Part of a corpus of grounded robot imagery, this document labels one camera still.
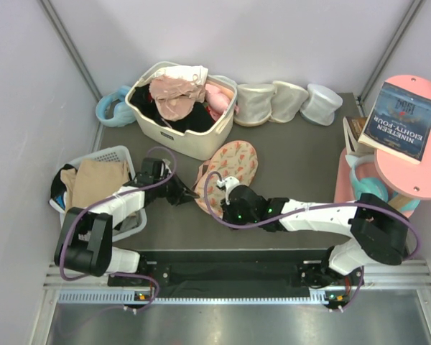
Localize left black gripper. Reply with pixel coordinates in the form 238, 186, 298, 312
154, 170, 198, 206

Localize floral mesh laundry bag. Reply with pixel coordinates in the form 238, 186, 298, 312
193, 140, 258, 219

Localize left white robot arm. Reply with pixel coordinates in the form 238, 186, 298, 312
54, 157, 198, 285

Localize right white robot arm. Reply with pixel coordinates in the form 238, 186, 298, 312
218, 183, 409, 285

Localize beige laundry basket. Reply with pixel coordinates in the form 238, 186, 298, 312
125, 61, 238, 160

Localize beige mesh wash bag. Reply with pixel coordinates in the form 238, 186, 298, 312
234, 83, 277, 127

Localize cream mesh wash bag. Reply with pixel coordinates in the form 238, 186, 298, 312
270, 80, 309, 124

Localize white perforated plastic basket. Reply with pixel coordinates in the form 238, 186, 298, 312
49, 145, 147, 243

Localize black clothes in basket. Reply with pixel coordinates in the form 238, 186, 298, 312
129, 85, 215, 133

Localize tan folded garment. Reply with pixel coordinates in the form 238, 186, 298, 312
60, 159, 130, 211

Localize light blue headphones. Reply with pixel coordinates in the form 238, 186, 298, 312
95, 86, 136, 128

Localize pink garment in basket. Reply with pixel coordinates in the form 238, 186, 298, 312
205, 83, 233, 122

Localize black garment in white basket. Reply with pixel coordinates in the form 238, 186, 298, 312
50, 164, 78, 204

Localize white garment on basket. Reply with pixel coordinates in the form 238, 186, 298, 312
152, 65, 208, 86

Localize teal cat-ear headphones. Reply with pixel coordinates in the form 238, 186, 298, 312
346, 155, 399, 202

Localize brown book under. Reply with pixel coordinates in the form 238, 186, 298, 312
343, 116, 372, 157

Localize pink tiered side table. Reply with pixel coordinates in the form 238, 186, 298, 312
334, 75, 431, 216

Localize Nineteen Eighty-Four book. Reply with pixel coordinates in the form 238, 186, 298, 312
358, 82, 431, 165

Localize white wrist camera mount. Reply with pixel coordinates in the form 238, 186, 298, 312
216, 176, 240, 205

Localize white slotted cable duct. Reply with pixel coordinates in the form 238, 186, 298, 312
57, 290, 345, 305

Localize left corner aluminium post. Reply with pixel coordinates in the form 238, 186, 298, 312
37, 0, 102, 101

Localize corner aluminium post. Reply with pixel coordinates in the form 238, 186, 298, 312
37, 0, 102, 101
356, 0, 425, 106

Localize right corner aluminium post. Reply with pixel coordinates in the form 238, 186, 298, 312
356, 0, 425, 106

